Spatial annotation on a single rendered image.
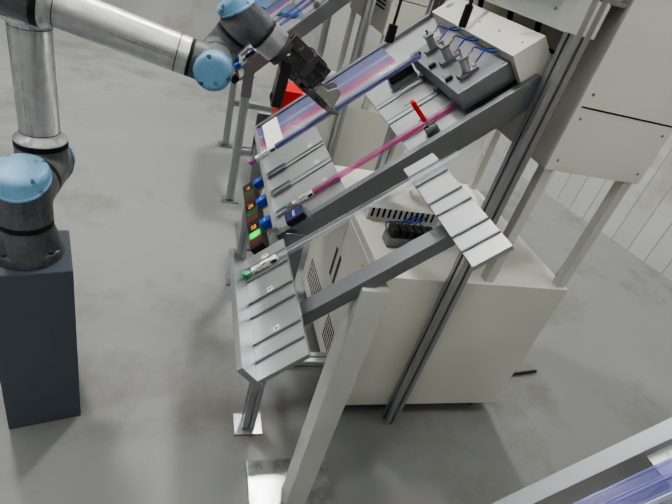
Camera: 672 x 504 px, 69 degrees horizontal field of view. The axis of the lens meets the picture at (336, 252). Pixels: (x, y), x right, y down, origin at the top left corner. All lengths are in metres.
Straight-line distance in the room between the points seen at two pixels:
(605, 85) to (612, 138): 0.16
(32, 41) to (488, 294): 1.32
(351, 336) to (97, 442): 0.90
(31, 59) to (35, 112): 0.12
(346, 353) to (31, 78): 0.90
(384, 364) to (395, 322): 0.19
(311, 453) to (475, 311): 0.66
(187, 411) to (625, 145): 1.48
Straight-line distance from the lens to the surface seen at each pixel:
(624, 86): 1.40
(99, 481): 1.59
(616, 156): 1.49
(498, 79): 1.24
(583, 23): 1.21
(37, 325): 1.43
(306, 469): 1.40
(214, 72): 1.05
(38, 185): 1.24
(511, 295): 1.61
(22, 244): 1.31
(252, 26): 1.17
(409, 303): 1.46
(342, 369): 1.10
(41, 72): 1.29
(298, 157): 1.47
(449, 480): 1.80
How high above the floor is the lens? 1.37
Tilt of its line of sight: 32 degrees down
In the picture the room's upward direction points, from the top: 17 degrees clockwise
